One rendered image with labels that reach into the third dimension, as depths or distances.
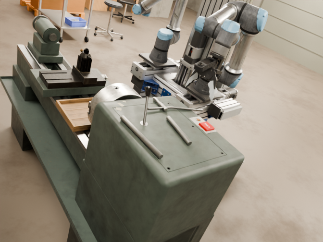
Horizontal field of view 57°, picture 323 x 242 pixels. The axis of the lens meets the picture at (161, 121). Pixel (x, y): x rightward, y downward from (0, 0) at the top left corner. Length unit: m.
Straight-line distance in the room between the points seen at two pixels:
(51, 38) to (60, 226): 1.44
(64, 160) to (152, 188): 1.09
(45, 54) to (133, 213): 1.69
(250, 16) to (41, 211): 1.99
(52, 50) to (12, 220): 1.33
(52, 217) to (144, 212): 1.35
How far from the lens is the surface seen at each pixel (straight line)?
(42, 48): 2.61
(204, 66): 1.30
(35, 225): 2.46
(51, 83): 2.12
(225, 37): 1.37
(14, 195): 2.65
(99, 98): 1.62
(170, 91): 2.24
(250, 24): 1.82
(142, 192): 1.22
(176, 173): 1.14
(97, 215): 1.66
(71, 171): 2.07
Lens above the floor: 1.97
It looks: 31 degrees down
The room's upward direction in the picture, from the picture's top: 19 degrees clockwise
